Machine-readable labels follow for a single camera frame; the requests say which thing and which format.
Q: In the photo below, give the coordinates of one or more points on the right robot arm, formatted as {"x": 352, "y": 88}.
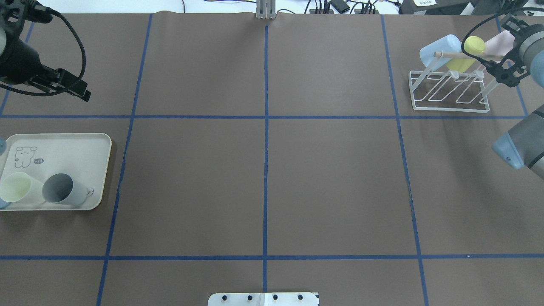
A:
{"x": 522, "y": 146}

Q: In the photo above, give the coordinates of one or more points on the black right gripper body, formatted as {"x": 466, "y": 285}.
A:
{"x": 506, "y": 75}

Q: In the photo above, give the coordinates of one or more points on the light blue plastic cup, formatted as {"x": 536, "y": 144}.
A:
{"x": 449, "y": 44}

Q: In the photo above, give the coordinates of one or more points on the black box with label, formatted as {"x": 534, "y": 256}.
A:
{"x": 433, "y": 7}

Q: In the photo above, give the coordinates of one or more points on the aluminium frame post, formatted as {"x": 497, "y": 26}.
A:
{"x": 266, "y": 9}

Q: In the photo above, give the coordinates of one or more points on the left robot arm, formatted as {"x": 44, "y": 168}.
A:
{"x": 14, "y": 15}

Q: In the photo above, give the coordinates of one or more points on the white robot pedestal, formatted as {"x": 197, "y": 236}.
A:
{"x": 265, "y": 299}

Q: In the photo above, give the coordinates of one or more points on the white wire cup rack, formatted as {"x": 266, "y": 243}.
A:
{"x": 450, "y": 91}

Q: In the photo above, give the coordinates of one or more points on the yellow-green plastic cup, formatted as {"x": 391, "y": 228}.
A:
{"x": 474, "y": 45}

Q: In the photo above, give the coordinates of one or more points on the cream plastic tray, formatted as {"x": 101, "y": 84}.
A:
{"x": 84, "y": 156}

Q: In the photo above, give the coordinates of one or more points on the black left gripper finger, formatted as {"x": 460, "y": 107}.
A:
{"x": 62, "y": 81}

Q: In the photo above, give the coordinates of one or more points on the pink plastic cup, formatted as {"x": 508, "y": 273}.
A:
{"x": 498, "y": 46}

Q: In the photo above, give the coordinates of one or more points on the pale yellow plastic cup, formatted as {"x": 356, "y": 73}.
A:
{"x": 21, "y": 188}

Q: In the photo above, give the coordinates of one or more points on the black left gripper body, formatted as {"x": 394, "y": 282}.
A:
{"x": 20, "y": 60}

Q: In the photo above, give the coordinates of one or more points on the grey plastic cup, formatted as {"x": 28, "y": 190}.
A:
{"x": 63, "y": 189}

